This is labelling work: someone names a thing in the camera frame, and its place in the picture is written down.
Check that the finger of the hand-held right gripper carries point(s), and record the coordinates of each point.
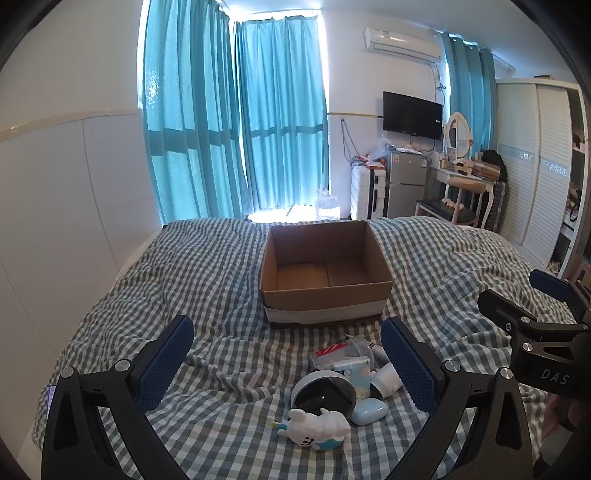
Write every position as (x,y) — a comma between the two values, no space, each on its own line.
(549,282)
(501,307)

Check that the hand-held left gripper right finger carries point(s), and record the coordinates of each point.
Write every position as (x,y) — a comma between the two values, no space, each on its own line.
(409,365)

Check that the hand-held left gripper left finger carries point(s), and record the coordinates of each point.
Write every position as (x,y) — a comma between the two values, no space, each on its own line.
(166,361)

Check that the clear dental floss pick jar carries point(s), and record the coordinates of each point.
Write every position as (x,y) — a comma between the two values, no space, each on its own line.
(339,351)

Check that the brown cardboard box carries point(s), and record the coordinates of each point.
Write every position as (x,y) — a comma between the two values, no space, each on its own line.
(323,295)

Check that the small white bottle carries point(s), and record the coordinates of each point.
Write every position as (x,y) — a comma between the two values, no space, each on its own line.
(387,381)

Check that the white purple tube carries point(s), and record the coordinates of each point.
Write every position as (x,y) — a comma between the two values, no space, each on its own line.
(379,351)

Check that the light blue white bottle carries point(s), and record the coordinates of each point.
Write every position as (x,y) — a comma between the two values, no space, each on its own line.
(353,376)

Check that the light blue earbud case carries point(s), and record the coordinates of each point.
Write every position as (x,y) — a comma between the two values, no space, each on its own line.
(368,411)

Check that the grey checkered blanket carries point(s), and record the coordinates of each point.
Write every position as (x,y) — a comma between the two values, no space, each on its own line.
(217,286)

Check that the white slatted wardrobe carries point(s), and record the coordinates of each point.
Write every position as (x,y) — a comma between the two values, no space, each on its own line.
(535,175)

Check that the white plush toy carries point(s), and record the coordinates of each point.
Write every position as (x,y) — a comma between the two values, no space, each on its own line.
(318,429)

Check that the black cushioned stool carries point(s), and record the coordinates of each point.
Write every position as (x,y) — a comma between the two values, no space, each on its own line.
(443,211)

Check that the black bag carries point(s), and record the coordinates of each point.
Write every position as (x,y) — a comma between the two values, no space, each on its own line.
(495,164)

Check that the white dressing table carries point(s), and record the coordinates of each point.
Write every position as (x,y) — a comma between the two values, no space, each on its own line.
(461,182)

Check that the small grey fridge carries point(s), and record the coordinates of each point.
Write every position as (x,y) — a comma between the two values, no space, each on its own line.
(406,184)

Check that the oval white vanity mirror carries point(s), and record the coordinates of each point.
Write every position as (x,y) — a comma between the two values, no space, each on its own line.
(458,134)

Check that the white suitcase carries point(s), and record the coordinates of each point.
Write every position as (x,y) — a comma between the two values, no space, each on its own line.
(367,194)

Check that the clear water jug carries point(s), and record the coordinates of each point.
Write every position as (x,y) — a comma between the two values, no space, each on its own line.
(328,207)

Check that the clear plastic bag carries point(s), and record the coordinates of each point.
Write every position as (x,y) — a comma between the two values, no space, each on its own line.
(378,148)

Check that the narrow teal curtain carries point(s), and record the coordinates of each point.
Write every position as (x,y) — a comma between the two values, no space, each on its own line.
(468,92)

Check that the wide teal curtain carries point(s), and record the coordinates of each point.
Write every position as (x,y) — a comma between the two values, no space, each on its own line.
(184,120)

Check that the white air conditioner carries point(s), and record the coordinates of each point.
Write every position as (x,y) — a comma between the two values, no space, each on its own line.
(401,45)

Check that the black wall television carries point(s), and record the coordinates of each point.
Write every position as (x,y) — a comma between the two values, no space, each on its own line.
(411,115)

